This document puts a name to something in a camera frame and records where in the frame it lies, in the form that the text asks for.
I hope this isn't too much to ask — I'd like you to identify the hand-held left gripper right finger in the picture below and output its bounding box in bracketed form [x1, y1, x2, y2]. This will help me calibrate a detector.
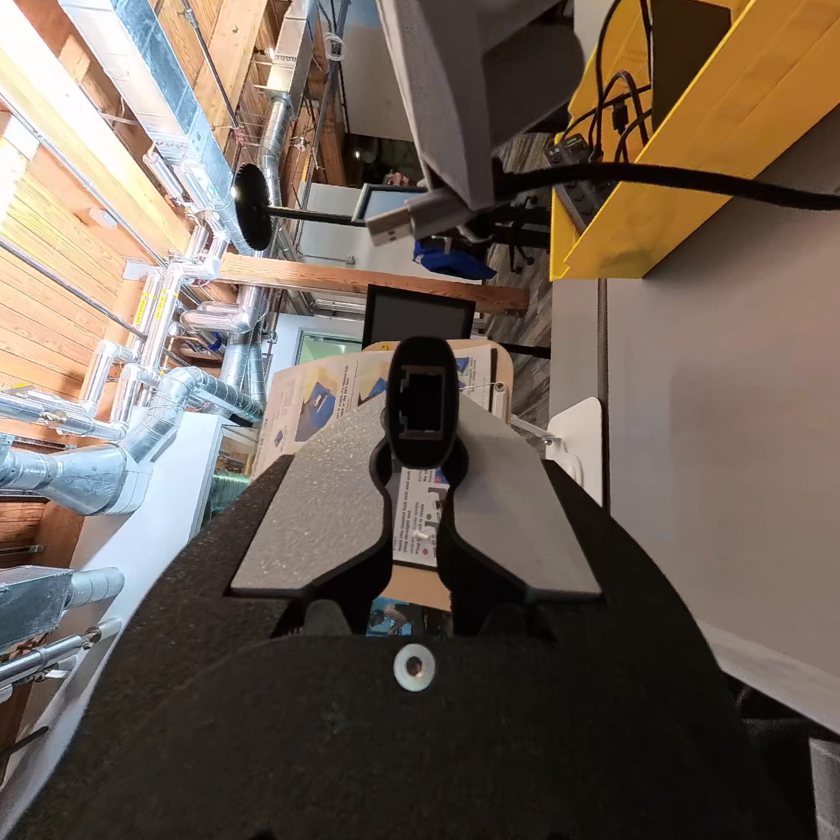
[438, 397, 603, 637]

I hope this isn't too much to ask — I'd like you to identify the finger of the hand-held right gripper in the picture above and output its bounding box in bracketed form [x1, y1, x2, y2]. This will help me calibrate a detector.
[377, 0, 497, 212]
[484, 23, 586, 152]

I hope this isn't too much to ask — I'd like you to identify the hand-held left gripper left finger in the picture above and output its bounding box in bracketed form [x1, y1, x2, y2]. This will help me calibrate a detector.
[230, 395, 395, 636]

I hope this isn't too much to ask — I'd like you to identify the black multi-port usb hub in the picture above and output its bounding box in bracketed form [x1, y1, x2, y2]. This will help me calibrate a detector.
[548, 134, 621, 231]

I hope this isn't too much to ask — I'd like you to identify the thick braided black usb cable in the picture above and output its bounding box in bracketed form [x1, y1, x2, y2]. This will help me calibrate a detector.
[364, 161, 840, 249]

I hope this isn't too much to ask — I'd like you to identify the grey slim usb hub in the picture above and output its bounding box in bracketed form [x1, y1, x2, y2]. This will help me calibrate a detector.
[386, 336, 459, 470]

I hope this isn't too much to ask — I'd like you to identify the yellow plastic bin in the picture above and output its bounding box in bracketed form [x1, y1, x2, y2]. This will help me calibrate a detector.
[550, 0, 840, 282]

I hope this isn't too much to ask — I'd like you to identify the white metal document stand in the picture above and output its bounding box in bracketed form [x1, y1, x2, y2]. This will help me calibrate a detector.
[459, 381, 605, 506]

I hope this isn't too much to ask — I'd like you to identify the printed instruction sheet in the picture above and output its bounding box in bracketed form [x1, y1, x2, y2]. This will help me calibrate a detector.
[262, 348, 509, 568]

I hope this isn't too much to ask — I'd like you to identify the upright display board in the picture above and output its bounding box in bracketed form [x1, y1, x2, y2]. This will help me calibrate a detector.
[351, 184, 427, 227]

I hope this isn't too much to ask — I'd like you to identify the black office chair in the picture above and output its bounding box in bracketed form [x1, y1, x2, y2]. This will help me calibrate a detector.
[489, 197, 549, 273]

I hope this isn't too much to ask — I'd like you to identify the black bin divider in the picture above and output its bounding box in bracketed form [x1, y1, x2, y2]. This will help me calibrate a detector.
[650, 0, 732, 132]

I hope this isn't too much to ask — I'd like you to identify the blue jacket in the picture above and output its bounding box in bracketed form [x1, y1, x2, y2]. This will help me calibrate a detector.
[413, 236, 496, 280]

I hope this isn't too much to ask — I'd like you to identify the black partition panel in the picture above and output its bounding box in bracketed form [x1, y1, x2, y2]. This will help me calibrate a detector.
[361, 285, 478, 352]

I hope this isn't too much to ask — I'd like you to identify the black pole stand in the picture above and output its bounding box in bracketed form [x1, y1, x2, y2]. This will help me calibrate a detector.
[233, 163, 368, 252]

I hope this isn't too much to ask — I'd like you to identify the wooden post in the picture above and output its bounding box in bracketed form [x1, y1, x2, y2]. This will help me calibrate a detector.
[220, 252, 529, 317]

